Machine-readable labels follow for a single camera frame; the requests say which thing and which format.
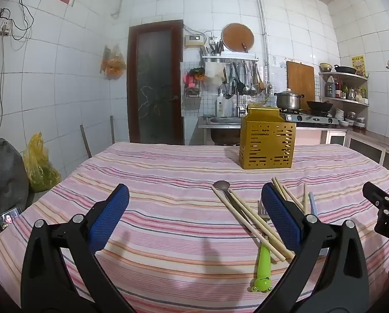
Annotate gas stove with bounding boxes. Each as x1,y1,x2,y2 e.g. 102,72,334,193
280,109,340,128

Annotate yellow perforated utensil holder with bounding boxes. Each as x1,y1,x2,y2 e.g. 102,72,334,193
239,106,296,170

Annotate white wall control box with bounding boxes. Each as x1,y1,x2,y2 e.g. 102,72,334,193
184,34,206,47

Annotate steel sink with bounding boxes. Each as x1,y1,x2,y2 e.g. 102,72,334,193
199,115,247,130

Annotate black wok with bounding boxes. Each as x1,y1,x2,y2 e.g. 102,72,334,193
306,100,334,113

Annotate yellow wall poster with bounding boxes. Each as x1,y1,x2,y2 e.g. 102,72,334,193
350,55,365,77

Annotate pink striped tablecloth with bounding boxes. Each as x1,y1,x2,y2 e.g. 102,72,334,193
0,142,389,313

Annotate metal wall rack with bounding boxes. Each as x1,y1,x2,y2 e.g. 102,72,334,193
201,51,259,63

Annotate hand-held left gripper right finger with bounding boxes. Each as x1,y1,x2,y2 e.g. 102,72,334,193
255,183,370,313

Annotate grey wall pipe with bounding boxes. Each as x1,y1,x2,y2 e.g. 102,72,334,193
237,0,270,87

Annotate row of hanging kitchen utensils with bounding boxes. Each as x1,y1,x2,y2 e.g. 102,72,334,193
222,61,267,98

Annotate smartphone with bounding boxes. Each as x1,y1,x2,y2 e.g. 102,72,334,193
0,206,22,233

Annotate white soap bottle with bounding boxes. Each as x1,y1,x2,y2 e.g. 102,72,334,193
214,89,226,117

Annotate knife holder cup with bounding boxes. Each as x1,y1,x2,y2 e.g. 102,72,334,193
207,38,224,56

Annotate orange hanging plastic bag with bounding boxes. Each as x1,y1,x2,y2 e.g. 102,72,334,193
101,44,127,80

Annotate black frying pan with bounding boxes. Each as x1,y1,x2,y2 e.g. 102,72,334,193
333,64,358,75

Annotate round wooden board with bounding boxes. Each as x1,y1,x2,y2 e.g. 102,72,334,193
221,23,254,53

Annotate red and orange scrubbers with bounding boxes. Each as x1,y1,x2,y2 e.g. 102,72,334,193
184,67,206,89

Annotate dark grey bag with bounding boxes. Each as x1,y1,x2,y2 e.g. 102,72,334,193
0,138,30,235

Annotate metal spoon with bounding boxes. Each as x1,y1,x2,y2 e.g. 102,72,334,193
213,180,263,240

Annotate green frog handle utensil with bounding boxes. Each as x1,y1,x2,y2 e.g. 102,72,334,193
249,242,274,292

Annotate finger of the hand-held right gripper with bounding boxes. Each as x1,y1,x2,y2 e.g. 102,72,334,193
363,181,389,209

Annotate wooden cutting board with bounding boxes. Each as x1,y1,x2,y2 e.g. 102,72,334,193
286,60,316,103

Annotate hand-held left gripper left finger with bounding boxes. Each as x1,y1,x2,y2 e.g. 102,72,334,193
20,183,136,313

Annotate yellow plastic bag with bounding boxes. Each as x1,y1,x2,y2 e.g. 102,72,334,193
23,132,62,193

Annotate metal faucet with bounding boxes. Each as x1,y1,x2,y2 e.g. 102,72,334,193
229,77,247,118

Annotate white hanging cloth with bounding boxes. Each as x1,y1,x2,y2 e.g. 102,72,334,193
205,61,225,83

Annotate kitchen counter cabinet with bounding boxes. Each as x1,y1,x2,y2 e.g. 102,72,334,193
294,127,389,174

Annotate brown door with frosted glass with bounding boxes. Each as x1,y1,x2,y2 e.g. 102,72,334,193
127,20,185,146

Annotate stack of white bowls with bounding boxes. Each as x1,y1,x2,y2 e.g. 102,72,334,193
335,108,367,128

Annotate white corner shelf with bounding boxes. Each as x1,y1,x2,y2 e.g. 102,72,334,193
318,71,370,107

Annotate steel cooking pot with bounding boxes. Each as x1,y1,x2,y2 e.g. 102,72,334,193
274,89,305,111

